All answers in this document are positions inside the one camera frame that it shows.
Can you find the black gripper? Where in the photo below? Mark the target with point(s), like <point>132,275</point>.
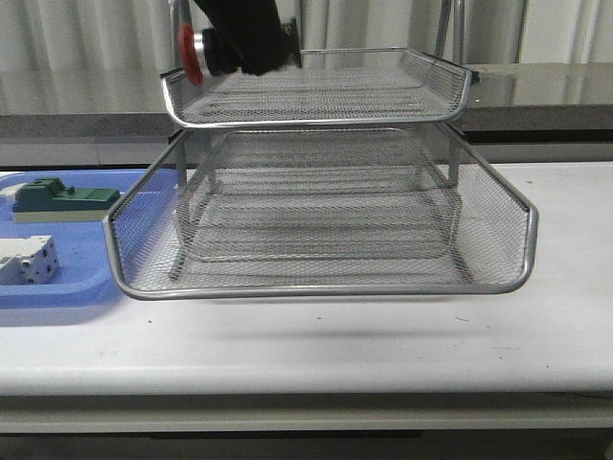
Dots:
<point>248,36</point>

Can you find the red emergency stop button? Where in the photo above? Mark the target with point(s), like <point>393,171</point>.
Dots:
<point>205,52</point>

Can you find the silver mesh tray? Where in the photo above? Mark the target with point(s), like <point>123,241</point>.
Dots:
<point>494,246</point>
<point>278,228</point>
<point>333,87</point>

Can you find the silver mesh top tray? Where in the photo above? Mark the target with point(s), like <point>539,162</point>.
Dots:
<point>333,87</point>

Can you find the silver mesh bottom tray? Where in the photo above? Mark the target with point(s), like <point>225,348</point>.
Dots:
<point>278,228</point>

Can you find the green terminal block module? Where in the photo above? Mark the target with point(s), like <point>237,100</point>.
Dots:
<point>48,199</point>

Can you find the blue plastic tray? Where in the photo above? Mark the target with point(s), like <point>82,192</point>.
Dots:
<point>76,254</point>

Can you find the white circuit breaker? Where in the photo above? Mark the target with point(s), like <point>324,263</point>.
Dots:
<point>28,261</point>

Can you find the grey metal rack frame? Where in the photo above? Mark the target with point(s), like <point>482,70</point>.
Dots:
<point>333,172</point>

